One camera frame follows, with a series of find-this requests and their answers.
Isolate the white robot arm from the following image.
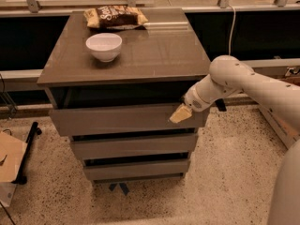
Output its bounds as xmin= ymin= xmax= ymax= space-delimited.
xmin=170 ymin=55 xmax=300 ymax=225

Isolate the white cable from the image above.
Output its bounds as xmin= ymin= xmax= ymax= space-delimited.
xmin=227 ymin=4 xmax=237 ymax=56

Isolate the grey middle drawer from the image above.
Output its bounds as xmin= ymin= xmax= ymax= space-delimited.
xmin=70 ymin=133 xmax=198 ymax=159

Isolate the black floor bracket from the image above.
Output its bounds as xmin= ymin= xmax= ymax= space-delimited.
xmin=215 ymin=98 xmax=227 ymax=112

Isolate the black stand leg left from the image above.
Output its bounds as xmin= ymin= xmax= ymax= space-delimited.
xmin=13 ymin=122 xmax=42 ymax=185

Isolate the cardboard box left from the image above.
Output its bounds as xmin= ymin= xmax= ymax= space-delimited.
xmin=0 ymin=130 xmax=28 ymax=208

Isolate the grey top drawer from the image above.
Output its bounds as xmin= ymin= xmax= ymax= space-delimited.
xmin=50 ymin=104 xmax=209 ymax=136

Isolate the grey drawer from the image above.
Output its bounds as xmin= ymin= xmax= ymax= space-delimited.
xmin=70 ymin=133 xmax=198 ymax=159
xmin=50 ymin=104 xmax=209 ymax=136
xmin=83 ymin=159 xmax=190 ymax=181

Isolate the grey bottom drawer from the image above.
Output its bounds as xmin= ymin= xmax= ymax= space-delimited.
xmin=83 ymin=159 xmax=190 ymax=181

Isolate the brown yellow snack bag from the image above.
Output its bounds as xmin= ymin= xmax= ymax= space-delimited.
xmin=83 ymin=6 xmax=148 ymax=30

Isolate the grey drawer cabinet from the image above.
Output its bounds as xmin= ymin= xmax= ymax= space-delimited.
xmin=37 ymin=8 xmax=210 ymax=182

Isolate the blue tape cross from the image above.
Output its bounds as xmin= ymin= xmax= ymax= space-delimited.
xmin=108 ymin=182 xmax=130 ymax=197

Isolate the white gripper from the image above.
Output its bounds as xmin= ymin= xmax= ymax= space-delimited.
xmin=170 ymin=87 xmax=211 ymax=124

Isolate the white ceramic bowl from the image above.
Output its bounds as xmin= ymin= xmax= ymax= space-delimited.
xmin=85 ymin=33 xmax=123 ymax=62

